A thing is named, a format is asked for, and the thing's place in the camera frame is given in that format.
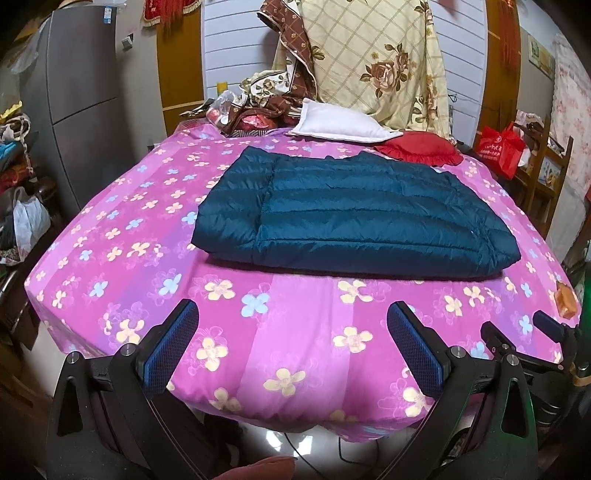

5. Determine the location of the dark blue puffer jacket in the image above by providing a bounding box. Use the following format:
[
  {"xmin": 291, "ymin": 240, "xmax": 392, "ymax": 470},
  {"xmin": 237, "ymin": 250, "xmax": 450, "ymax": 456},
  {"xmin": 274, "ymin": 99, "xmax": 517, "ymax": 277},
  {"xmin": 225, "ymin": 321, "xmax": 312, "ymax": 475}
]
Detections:
[{"xmin": 192, "ymin": 147, "xmax": 521, "ymax": 280}]

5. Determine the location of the cluttered clothes shelf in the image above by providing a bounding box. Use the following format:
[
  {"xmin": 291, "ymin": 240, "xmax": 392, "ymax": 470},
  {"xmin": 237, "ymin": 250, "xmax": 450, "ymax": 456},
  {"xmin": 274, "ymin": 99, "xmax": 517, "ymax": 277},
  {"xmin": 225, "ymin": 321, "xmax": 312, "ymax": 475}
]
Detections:
[{"xmin": 1, "ymin": 102, "xmax": 55, "ymax": 267}]

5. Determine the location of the person's left hand thumb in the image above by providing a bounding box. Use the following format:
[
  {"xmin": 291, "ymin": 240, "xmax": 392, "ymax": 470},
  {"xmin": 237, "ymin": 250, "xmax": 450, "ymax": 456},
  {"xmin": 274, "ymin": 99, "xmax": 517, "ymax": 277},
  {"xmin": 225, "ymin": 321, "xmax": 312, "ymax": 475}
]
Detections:
[{"xmin": 214, "ymin": 456, "xmax": 296, "ymax": 480}]

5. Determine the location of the wooden chair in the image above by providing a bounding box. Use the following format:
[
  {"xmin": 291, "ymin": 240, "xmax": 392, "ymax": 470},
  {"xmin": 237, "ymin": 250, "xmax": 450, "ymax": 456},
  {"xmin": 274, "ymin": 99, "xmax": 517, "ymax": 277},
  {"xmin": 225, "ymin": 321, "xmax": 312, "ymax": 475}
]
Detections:
[{"xmin": 514, "ymin": 116, "xmax": 574, "ymax": 238}]

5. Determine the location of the red shopping bag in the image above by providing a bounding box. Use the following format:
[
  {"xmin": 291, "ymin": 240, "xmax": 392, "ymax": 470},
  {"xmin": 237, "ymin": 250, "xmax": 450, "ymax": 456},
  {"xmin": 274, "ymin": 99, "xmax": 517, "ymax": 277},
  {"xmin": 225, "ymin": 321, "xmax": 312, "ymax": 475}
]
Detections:
[{"xmin": 475, "ymin": 122, "xmax": 526, "ymax": 180}]

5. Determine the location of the pink floral bed quilt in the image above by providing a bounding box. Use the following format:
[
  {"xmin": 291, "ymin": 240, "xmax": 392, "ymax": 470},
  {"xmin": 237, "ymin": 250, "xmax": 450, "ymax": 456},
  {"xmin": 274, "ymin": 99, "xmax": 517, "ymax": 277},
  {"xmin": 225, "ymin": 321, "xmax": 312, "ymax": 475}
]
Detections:
[{"xmin": 25, "ymin": 124, "xmax": 567, "ymax": 441}]

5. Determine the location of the red ruffled cushion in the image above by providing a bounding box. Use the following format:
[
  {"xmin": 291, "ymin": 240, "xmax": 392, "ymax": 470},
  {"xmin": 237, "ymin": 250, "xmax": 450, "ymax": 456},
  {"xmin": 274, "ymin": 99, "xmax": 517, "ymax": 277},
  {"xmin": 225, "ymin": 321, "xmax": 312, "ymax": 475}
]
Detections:
[{"xmin": 375, "ymin": 131, "xmax": 463, "ymax": 167}]

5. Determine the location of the white plastic bag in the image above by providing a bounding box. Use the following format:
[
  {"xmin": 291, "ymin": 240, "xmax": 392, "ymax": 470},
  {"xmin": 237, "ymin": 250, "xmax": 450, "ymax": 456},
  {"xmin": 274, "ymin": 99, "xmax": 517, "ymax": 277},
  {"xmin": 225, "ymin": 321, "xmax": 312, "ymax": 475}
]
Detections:
[{"xmin": 12, "ymin": 187, "xmax": 51, "ymax": 262}]

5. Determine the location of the white pillow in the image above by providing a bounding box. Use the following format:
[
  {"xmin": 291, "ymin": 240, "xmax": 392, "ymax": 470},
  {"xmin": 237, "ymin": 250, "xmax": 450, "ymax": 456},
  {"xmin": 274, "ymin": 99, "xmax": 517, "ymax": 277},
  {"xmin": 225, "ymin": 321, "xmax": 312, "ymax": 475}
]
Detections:
[{"xmin": 288, "ymin": 98, "xmax": 404, "ymax": 144}]

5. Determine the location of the cream floral rose quilt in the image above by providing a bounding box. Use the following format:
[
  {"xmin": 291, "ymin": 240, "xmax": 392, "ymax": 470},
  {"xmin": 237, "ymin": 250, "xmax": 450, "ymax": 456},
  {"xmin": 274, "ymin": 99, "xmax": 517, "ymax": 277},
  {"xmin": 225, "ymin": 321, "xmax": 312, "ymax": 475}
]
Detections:
[{"xmin": 294, "ymin": 0, "xmax": 452, "ymax": 139}]

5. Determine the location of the grey refrigerator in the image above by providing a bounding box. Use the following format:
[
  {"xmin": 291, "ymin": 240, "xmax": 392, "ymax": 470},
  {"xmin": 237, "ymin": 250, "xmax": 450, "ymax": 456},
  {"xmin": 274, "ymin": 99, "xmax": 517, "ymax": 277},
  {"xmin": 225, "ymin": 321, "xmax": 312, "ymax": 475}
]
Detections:
[{"xmin": 19, "ymin": 5, "xmax": 135, "ymax": 219}]

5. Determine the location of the red packaged item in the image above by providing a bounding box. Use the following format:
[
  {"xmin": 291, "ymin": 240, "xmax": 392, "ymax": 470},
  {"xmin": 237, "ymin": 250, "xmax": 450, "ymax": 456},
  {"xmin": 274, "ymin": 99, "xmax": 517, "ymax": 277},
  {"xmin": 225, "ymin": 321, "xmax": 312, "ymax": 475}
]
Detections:
[{"xmin": 232, "ymin": 114, "xmax": 277, "ymax": 136}]

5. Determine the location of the brown floral crumpled bedding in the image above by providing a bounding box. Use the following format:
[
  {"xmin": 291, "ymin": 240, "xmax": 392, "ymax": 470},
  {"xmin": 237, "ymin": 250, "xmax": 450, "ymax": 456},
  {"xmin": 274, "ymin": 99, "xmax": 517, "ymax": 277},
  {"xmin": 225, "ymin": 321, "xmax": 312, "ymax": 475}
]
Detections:
[{"xmin": 205, "ymin": 1, "xmax": 318, "ymax": 136}]

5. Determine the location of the red fringed wall hanging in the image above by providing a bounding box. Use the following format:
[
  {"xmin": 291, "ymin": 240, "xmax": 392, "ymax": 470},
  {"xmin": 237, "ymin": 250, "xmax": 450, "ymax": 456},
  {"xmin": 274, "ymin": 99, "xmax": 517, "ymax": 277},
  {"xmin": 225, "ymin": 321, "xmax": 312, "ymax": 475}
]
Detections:
[{"xmin": 142, "ymin": 0, "xmax": 202, "ymax": 27}]

